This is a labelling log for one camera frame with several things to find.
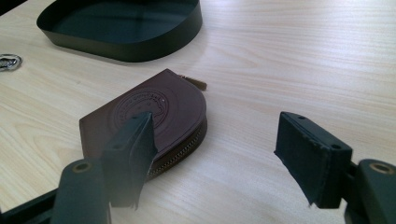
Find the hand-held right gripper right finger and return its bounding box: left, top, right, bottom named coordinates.
left=274, top=111, right=354, bottom=210

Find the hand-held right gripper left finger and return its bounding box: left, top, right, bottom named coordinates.
left=101, top=111, right=159, bottom=210

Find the brown leather coin purse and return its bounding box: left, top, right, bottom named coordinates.
left=78, top=68, right=208, bottom=181

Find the black oval tray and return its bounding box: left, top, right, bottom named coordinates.
left=35, top=0, right=204, bottom=63

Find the silver metal ring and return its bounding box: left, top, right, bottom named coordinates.
left=0, top=53, right=23, bottom=73

